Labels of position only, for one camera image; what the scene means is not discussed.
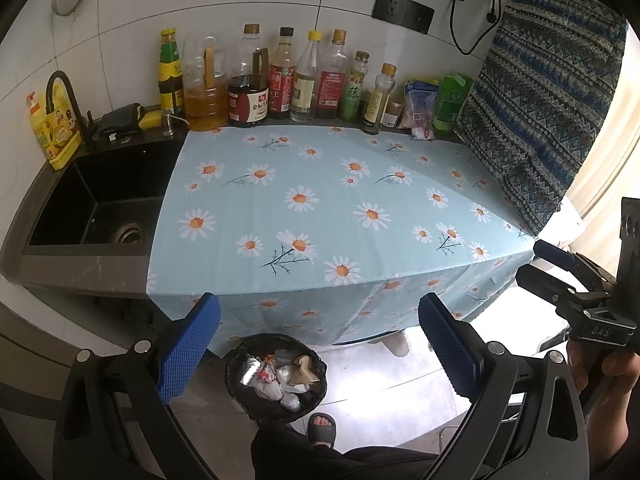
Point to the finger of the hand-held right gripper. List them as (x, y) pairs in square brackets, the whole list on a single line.
[(570, 262), (560, 295)]

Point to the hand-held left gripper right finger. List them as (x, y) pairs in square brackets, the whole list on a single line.
[(450, 350)]

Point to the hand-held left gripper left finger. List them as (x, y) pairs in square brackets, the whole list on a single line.
[(190, 347)]

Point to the silver foil bag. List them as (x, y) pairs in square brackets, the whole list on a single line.
[(247, 371)]

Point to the black bag trash bin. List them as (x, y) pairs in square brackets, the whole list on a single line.
[(240, 400)]

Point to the red orange wrapper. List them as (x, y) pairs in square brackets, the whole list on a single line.
[(266, 367)]

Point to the white paper towel wad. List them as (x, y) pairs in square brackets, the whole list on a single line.
[(267, 389)]

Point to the clear plastic cup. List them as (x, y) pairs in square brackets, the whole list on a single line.
[(283, 357)]

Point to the clear plastic wrap ball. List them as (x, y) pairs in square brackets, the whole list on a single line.
[(290, 401)]

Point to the brown paper bag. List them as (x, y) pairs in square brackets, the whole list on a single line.
[(306, 369)]

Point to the person's right forearm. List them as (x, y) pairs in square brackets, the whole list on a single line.
[(612, 467)]

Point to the person's right hand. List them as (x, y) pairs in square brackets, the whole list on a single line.
[(625, 400)]

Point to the white table leg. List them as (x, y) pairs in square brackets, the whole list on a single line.
[(395, 347)]

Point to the sink drain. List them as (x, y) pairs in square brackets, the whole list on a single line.
[(129, 234)]

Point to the person's foot in black sandal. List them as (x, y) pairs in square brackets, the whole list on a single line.
[(321, 430)]

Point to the person's black trousers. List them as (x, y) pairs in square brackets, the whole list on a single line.
[(340, 457)]

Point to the blue patterned cloth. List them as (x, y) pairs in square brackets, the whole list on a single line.
[(540, 100)]

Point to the blue daisy print tablecloth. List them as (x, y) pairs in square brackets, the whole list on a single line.
[(325, 220)]

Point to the black sink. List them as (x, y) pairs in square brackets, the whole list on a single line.
[(90, 195)]

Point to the green packet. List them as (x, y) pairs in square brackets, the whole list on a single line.
[(450, 102)]

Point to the clear plastic seasoning bag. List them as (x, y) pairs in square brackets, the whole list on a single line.
[(419, 110)]

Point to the metal soap dispenser pump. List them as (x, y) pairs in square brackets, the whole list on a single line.
[(167, 124)]

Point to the small glass jar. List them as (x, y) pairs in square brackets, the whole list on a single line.
[(394, 116)]

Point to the yellow sponge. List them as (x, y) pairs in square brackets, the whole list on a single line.
[(149, 116)]

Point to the black scrub pad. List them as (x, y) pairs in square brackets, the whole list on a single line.
[(117, 121)]

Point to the clear cooking oil jug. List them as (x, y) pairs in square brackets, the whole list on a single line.
[(205, 102)]

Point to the yellow dish soap bottle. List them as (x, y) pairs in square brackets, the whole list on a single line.
[(57, 140)]

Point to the small dark liquid bottle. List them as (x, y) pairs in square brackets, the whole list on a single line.
[(374, 107)]

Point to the large dark soy sauce jug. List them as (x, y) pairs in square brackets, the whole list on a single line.
[(248, 100)]

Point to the black faucet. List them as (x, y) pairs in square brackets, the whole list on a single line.
[(75, 110)]

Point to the green label sauce bottle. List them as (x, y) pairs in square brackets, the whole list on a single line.
[(170, 80)]

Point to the green label gold cap bottle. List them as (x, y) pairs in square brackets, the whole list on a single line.
[(352, 97)]

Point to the red label black cap bottle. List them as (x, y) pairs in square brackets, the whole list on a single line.
[(281, 85)]

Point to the clear bottle yellow cap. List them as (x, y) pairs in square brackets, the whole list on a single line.
[(304, 90)]

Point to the red label gold cap bottle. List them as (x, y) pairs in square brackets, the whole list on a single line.
[(331, 87)]

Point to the black wall socket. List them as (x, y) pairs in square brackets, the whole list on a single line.
[(402, 11)]

